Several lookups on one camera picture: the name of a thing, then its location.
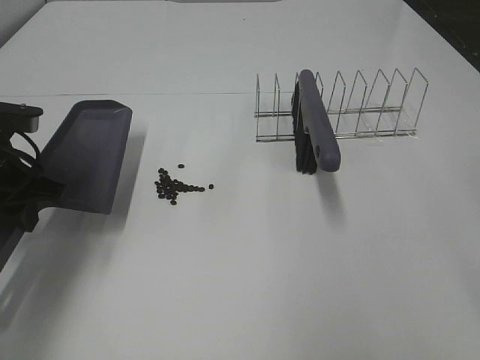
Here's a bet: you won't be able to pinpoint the grey plastic dustpan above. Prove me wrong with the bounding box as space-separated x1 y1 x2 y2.
1 100 133 266

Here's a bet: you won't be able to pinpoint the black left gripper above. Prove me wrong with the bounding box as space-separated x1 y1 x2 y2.
1 164 65 233

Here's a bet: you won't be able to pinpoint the chrome wire dish rack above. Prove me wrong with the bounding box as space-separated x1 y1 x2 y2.
253 67 430 143

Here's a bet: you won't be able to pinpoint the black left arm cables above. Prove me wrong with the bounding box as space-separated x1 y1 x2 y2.
0 129 42 177

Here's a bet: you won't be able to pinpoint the pile of coffee beans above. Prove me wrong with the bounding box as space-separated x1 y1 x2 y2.
154 168 206 206

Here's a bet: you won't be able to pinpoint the grey hand brush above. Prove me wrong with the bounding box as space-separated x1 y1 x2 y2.
291 69 341 175

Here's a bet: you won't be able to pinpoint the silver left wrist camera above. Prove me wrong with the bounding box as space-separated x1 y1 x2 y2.
0 102 44 134

